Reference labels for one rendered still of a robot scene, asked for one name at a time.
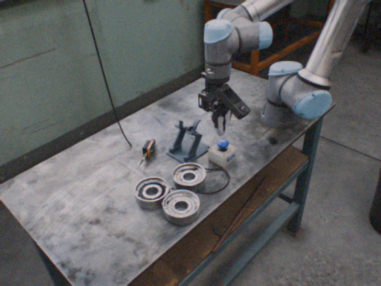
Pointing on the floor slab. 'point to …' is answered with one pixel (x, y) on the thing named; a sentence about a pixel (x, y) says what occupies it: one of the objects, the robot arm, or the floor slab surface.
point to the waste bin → (376, 208)
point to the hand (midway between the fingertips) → (222, 133)
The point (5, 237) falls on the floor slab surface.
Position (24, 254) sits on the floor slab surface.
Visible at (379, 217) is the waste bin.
